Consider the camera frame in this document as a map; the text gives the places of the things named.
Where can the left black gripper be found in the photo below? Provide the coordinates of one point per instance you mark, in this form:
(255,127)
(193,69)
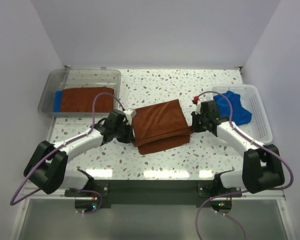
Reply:
(129,138)

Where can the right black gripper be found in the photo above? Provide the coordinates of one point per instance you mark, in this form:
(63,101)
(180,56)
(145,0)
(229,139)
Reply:
(196,128)

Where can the brown towel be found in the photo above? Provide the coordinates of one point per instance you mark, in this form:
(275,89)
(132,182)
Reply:
(160,127)
(80,100)

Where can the blue towel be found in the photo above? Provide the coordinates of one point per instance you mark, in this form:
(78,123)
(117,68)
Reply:
(57,101)
(240,116)

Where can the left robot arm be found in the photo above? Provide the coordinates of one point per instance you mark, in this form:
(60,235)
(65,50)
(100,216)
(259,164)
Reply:
(47,168)

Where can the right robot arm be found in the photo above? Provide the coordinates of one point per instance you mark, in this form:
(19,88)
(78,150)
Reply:
(261,169)

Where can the white plastic laundry basket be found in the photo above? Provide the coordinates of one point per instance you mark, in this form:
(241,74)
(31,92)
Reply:
(258,128)

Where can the clear plastic storage bin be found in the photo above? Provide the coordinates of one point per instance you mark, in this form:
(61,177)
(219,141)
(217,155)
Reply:
(67,78)

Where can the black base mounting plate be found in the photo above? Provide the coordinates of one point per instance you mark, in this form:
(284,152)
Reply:
(148,192)

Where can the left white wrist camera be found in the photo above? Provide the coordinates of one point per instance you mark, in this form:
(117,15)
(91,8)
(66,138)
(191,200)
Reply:
(129,114)

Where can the aluminium rail frame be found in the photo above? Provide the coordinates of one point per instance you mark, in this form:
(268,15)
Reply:
(260,216)

